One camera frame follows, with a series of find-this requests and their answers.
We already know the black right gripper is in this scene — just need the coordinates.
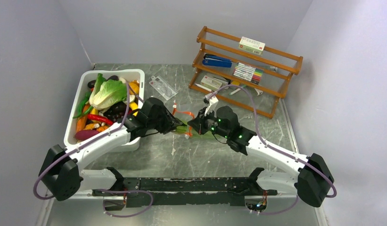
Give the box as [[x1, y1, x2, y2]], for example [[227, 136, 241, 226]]
[[187, 107, 230, 139]]

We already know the clear zip top bag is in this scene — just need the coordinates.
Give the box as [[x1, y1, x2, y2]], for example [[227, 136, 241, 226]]
[[172, 103, 214, 139]]

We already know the green romaine lettuce leaf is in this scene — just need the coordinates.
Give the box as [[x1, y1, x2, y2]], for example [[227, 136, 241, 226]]
[[172, 121, 213, 139]]

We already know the red chili pepper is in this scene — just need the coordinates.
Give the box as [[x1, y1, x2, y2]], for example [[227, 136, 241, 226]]
[[86, 114, 114, 126]]

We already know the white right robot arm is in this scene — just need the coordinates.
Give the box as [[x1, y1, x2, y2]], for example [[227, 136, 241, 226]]
[[187, 106, 336, 207]]

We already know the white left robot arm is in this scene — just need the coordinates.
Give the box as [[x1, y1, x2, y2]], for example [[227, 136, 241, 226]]
[[34, 97, 184, 201]]

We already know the yellow banana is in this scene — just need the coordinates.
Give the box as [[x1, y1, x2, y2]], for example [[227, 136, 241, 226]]
[[128, 102, 139, 116]]

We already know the packaged protractor ruler set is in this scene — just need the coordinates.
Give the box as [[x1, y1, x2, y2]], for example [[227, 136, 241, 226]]
[[149, 76, 178, 100]]

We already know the green capped marker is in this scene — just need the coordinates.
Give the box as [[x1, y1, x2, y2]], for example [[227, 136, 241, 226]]
[[229, 85, 246, 96]]

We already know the orange bell pepper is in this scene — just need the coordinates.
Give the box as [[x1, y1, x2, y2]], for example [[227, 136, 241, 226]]
[[128, 82, 140, 95]]

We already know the dark eggplant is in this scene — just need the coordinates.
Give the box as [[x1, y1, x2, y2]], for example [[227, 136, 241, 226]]
[[103, 101, 127, 122]]

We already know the white correction tape dispenser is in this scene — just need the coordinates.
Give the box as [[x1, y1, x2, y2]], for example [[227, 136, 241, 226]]
[[212, 76, 228, 90]]

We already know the yellow sticky note block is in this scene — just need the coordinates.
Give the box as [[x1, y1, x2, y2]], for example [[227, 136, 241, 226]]
[[230, 81, 240, 89]]

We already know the white marker pen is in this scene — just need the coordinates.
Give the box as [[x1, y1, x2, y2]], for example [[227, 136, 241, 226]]
[[195, 83, 213, 93]]

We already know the white green box lower shelf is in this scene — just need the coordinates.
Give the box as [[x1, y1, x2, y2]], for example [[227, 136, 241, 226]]
[[200, 76, 223, 91]]

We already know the white green box shelf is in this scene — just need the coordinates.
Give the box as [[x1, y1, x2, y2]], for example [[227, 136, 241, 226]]
[[200, 76, 223, 91], [238, 37, 265, 56]]

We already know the green white cabbage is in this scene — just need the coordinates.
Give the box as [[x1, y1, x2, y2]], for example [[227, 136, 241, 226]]
[[89, 73, 128, 110]]

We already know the wooden desk shelf rack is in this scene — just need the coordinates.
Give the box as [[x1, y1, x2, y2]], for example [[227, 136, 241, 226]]
[[189, 26, 304, 119]]

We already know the coloured marker set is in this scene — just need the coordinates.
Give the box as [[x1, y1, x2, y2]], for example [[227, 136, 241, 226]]
[[233, 63, 263, 85]]

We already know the blue stapler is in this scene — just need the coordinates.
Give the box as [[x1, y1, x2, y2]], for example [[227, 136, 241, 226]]
[[202, 53, 232, 68]]

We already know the orange carrot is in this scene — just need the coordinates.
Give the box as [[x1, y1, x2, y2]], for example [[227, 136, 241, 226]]
[[75, 104, 90, 133]]

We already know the purple sweet potato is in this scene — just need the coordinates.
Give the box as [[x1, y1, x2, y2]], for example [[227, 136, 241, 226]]
[[74, 129, 99, 141]]

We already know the green chili pepper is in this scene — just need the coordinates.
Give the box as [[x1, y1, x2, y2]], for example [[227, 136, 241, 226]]
[[73, 91, 93, 119]]

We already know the white plastic bin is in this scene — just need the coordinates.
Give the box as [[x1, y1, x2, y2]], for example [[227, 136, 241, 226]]
[[63, 69, 145, 146]]

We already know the white green box top shelf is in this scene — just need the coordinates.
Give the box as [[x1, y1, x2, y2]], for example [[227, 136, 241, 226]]
[[238, 37, 265, 56]]

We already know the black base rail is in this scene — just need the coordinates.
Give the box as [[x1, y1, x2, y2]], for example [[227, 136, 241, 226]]
[[92, 177, 277, 208]]

